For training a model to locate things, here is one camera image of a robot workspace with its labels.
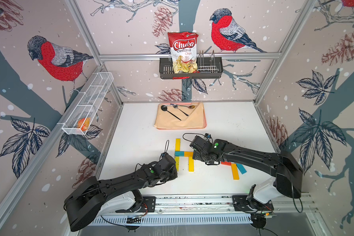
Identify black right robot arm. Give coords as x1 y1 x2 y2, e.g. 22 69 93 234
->
190 135 303 208

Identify orange long block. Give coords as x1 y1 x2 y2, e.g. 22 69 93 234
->
231 163 240 180

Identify teal short block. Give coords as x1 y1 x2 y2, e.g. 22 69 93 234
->
175 151 185 157

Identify black wall rack basket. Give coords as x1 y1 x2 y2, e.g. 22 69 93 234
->
159 51 223 80

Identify red cassava chips bag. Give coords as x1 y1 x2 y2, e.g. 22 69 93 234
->
168 32 198 74

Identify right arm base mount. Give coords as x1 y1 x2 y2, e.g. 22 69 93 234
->
232 184 274 214

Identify white wire mesh basket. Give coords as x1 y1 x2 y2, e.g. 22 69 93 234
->
62 72 114 136

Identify small orange yellow block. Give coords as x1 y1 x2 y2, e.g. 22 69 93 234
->
184 151 194 157

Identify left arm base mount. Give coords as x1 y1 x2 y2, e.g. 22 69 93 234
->
115 190 156 213

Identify beige folded cloth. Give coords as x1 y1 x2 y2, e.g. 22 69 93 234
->
154 102 207 130

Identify black ladle spoon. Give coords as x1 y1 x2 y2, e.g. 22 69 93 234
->
161 105 181 121

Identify copper spoon on cloth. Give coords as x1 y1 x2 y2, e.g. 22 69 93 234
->
178 105 195 109

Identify teal long block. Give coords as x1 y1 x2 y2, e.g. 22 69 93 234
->
236 163 247 175

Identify yellow long block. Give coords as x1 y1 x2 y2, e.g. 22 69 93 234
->
188 156 194 172

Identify red block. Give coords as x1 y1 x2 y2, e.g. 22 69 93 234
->
221 162 232 166

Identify silver spoon on cloth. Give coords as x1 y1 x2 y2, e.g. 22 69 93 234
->
171 104 189 117

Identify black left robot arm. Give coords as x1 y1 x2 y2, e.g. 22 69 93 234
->
64 152 178 232

